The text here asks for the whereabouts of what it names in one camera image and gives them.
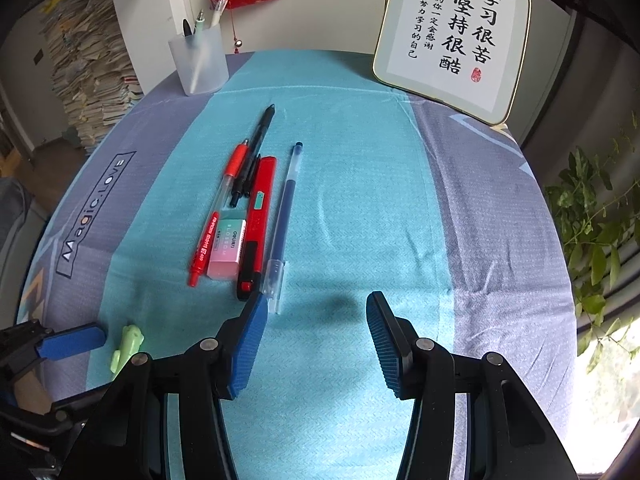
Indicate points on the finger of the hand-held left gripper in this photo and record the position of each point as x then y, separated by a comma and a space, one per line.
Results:
55, 412
75, 342

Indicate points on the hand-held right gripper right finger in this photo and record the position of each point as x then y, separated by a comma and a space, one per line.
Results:
382, 345

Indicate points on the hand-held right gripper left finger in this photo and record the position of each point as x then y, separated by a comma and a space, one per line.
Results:
247, 345

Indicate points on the green highlighter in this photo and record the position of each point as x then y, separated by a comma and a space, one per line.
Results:
127, 347

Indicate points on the pink eraser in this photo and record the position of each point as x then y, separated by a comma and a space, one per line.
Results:
227, 247

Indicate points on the red utility knife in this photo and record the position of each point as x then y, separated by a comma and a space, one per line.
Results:
255, 230

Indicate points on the red pen with clear barrel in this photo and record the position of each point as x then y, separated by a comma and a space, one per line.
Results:
215, 220

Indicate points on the clear blue gel pen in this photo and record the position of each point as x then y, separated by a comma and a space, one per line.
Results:
282, 210

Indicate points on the thin black pen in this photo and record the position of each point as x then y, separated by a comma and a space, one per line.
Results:
248, 177

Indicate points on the long black pen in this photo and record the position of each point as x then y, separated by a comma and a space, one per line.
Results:
257, 150

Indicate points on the translucent pen cup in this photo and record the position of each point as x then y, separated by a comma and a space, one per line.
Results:
200, 77

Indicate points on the blue and grey tablecloth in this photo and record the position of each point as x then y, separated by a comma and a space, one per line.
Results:
350, 210

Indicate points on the green leafy plant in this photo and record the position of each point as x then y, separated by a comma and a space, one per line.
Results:
595, 255

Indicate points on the huge pile of papers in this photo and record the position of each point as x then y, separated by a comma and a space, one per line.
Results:
85, 70

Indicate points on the framed calligraphy board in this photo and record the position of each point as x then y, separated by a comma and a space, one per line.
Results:
425, 70

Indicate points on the grey curtain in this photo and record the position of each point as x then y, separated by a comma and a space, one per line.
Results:
575, 85

